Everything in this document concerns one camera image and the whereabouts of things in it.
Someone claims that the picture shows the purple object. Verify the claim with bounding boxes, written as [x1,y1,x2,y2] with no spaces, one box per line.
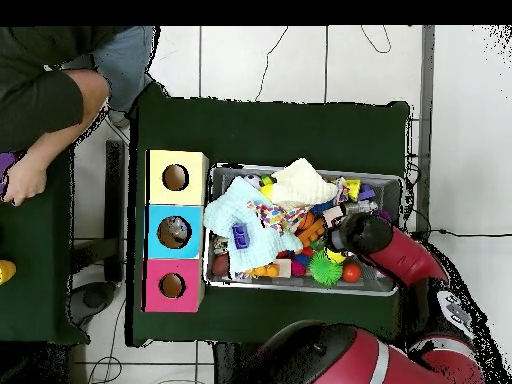
[0,150,26,200]

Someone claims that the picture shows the yellow wedge block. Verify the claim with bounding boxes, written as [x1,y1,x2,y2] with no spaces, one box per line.
[343,178,362,201]

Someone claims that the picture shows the dark green table cloth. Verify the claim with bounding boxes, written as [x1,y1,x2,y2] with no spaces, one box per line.
[124,82,411,348]
[0,149,91,346]

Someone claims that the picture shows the silver wire mesh bin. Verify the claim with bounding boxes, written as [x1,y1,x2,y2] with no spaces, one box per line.
[202,162,405,298]

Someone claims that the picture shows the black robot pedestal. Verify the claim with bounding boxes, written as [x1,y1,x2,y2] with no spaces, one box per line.
[211,341,257,384]

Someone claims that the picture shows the person's hand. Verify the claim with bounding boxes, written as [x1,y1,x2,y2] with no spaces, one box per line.
[1,153,50,208]

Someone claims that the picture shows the black power cable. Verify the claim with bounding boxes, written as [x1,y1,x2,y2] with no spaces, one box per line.
[411,228,512,241]

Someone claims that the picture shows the plain yellow ball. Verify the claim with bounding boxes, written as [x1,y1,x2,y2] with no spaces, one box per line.
[324,247,348,265]

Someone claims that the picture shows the blue plastic building block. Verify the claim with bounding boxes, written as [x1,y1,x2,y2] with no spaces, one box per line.
[230,222,251,251]

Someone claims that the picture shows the yellow toy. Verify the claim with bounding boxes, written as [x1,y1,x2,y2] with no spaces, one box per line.
[0,259,18,286]

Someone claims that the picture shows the green spiky rubber ball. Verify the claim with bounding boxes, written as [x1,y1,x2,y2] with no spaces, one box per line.
[308,250,344,287]

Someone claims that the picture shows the person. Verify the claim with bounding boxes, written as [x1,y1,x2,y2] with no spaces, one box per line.
[0,25,160,153]

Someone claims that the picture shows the red-orange ball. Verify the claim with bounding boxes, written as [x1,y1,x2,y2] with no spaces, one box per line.
[342,262,363,284]

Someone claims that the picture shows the grey metal post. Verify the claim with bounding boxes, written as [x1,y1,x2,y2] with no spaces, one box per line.
[415,25,436,232]

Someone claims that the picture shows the mint green waffle cloth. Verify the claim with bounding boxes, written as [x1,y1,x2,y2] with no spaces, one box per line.
[202,175,304,279]

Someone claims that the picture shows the cream waffle cloth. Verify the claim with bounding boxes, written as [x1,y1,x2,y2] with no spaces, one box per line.
[270,157,340,211]

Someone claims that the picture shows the wooden box with three holes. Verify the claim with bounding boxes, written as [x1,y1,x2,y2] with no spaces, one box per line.
[141,149,210,314]

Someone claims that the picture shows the clear packet with blue print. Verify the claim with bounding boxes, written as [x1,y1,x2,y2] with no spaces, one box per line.
[165,216,192,243]

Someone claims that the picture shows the colourful polka dot cloth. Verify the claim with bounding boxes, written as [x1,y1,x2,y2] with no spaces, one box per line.
[246,199,311,236]

